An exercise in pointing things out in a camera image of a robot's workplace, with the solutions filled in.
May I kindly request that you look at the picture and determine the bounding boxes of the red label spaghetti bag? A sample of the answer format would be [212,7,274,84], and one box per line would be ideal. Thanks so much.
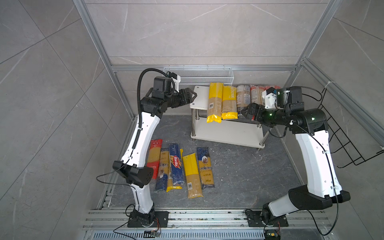
[250,85,266,105]

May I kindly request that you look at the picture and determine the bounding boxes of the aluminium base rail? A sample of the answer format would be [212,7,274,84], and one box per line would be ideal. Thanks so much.
[80,208,338,240]

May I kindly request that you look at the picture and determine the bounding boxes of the white two-tier shelf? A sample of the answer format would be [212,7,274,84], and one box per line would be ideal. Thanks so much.
[190,86,270,149]

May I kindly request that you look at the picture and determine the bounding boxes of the red spaghetti bag far left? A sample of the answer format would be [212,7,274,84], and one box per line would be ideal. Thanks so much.
[147,139,163,179]

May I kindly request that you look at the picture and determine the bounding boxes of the blue end spaghetti bag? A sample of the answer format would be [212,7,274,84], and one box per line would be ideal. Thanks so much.
[237,85,251,114]

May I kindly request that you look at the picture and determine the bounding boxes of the white wire mesh basket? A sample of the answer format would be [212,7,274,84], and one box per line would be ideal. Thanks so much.
[163,67,234,86]

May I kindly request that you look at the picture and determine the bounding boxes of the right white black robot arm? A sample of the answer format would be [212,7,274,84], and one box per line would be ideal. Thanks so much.
[241,86,351,227]

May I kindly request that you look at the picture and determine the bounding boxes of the blue Barilla spaghetti pack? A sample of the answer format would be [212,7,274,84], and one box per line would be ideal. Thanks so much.
[169,143,185,187]

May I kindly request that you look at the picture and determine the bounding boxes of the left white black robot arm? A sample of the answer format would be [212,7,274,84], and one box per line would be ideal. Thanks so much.
[113,68,197,227]

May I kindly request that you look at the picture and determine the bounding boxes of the black wire hook rack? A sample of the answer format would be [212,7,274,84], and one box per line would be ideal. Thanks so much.
[318,88,384,169]

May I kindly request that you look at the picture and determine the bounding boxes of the Ankara blue spaghetti bag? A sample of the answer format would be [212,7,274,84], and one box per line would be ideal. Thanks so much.
[155,149,170,192]

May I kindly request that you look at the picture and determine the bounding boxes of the yellow Pastatime spaghetti bag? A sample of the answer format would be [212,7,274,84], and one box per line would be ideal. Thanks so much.
[222,86,238,120]

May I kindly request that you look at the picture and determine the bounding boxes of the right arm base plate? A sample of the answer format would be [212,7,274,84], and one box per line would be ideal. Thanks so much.
[244,209,289,227]

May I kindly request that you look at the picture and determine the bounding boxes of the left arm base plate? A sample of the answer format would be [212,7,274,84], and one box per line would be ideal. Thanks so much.
[127,210,169,228]

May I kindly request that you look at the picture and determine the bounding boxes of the yellow bag under pile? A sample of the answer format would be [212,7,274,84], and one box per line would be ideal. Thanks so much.
[183,153,203,199]

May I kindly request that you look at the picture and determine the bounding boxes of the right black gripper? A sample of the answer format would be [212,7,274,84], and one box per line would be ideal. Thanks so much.
[241,102,289,127]

